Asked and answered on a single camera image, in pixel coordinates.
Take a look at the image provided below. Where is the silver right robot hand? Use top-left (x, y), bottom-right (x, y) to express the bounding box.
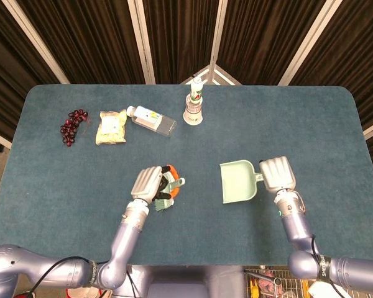
top-left (259, 156), bottom-right (297, 195)

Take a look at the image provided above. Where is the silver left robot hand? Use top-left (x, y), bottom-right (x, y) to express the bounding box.
top-left (130, 164), bottom-right (183, 205)

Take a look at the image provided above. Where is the mint green hand broom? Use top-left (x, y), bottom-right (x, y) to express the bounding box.
top-left (154, 172), bottom-right (187, 214)

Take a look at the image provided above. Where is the mint green dustpan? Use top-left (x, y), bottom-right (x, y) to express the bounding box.
top-left (219, 160), bottom-right (265, 205)

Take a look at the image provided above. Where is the blue table cloth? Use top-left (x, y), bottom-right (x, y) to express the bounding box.
top-left (0, 84), bottom-right (373, 268)

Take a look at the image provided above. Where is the clear plastic water bottle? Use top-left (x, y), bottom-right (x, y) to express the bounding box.
top-left (126, 105), bottom-right (178, 137)

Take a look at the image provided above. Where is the yellow snack bag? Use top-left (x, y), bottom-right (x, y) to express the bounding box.
top-left (94, 109), bottom-right (128, 146)

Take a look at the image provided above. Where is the white paper cup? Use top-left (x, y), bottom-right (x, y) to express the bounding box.
top-left (182, 110), bottom-right (203, 126)

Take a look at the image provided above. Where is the small clear plastic jar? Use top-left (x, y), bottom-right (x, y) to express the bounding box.
top-left (185, 95), bottom-right (202, 115)

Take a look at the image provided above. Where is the dark red grape bunch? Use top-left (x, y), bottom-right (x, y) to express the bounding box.
top-left (60, 109), bottom-right (91, 149)

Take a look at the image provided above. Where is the white milk drink bottle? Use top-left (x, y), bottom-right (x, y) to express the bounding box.
top-left (190, 76), bottom-right (203, 104)

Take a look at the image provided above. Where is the lilac robot torso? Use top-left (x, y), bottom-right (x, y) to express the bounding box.
top-left (111, 265), bottom-right (246, 298)

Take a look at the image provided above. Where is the red and white bag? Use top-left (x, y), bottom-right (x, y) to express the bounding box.
top-left (65, 288), bottom-right (113, 298)

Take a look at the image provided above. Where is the brown pleated partition screen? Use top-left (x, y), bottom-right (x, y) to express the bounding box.
top-left (0, 0), bottom-right (373, 174)

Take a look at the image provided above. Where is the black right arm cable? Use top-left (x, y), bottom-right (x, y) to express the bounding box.
top-left (310, 235), bottom-right (339, 292)

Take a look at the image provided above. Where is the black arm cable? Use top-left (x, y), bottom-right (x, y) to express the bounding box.
top-left (34, 256), bottom-right (108, 296)
top-left (310, 235), bottom-right (339, 292)

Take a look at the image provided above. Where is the black cable by torso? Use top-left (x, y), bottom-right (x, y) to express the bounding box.
top-left (126, 269), bottom-right (136, 298)

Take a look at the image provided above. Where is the wire basket with items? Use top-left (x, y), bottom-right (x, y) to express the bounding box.
top-left (244, 265), bottom-right (318, 298)

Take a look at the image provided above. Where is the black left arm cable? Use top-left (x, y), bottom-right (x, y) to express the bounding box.
top-left (34, 256), bottom-right (108, 296)

